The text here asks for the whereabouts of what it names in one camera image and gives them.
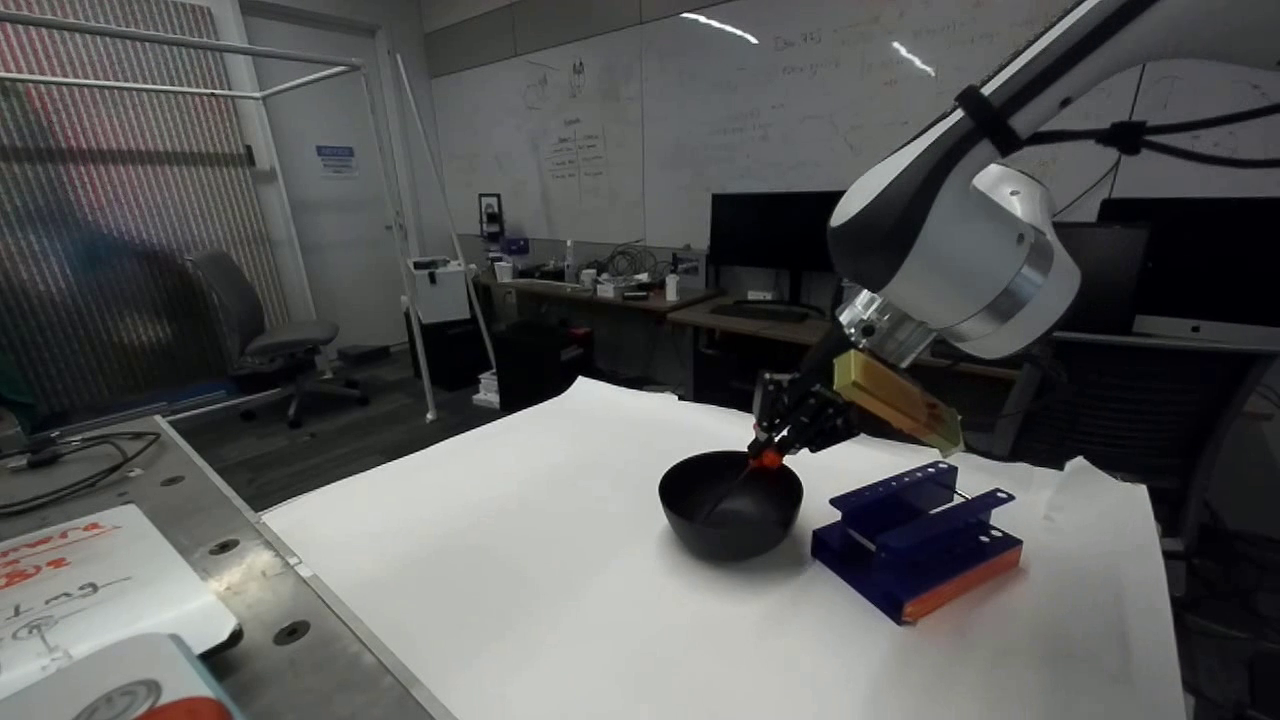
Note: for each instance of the cluttered office desk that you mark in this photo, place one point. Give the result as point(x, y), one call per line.
point(602, 299)

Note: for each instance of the orange yellow held object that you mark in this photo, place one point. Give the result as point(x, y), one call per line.
point(899, 395)

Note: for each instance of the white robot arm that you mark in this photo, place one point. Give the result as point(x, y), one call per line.
point(962, 252)

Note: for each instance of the white book with round logo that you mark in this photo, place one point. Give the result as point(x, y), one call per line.
point(127, 686)

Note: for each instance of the grey office chair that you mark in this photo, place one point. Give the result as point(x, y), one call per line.
point(236, 309)

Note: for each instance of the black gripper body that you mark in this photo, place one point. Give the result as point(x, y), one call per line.
point(805, 407)

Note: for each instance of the small whiteboard with writing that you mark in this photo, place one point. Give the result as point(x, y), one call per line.
point(80, 584)

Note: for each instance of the black computer monitor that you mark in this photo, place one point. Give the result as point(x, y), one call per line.
point(772, 242)
point(1186, 275)

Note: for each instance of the black bowl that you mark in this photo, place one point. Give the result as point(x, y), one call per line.
point(733, 527)

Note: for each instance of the white box on stand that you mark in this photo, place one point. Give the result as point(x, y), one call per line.
point(441, 291)

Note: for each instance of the white paper sheet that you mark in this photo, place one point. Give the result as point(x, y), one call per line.
point(534, 573)

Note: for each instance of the metal mesh cage frame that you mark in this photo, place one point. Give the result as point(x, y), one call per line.
point(120, 214)

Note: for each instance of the blue rack with orange base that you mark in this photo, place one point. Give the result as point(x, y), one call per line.
point(922, 562)

